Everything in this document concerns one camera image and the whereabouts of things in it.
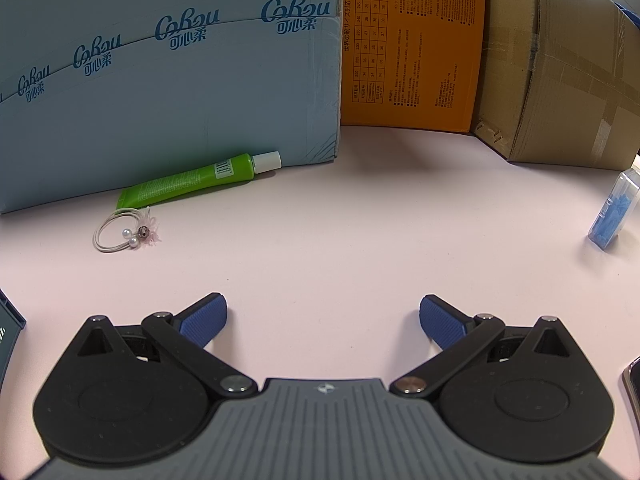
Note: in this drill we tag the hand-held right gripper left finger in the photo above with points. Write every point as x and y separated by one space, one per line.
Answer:
202 320

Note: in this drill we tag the green tube white cap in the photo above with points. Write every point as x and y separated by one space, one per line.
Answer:
185 180

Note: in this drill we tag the smartphone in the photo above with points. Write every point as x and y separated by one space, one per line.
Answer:
633 385

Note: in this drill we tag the dark blue storage bin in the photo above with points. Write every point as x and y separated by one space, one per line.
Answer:
9 340

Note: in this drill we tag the orange cardboard box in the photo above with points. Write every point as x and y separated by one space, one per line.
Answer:
415 45

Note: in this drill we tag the pink desktop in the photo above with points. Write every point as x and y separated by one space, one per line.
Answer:
350 230

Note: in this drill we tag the brown cardboard box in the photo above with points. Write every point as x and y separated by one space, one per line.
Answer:
565 85

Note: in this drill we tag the clear box of blue picks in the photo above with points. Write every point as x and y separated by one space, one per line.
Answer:
612 210

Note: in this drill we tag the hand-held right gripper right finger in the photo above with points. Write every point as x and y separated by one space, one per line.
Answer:
440 321

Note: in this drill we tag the large light blue cardboard box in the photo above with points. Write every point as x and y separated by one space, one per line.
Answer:
175 100

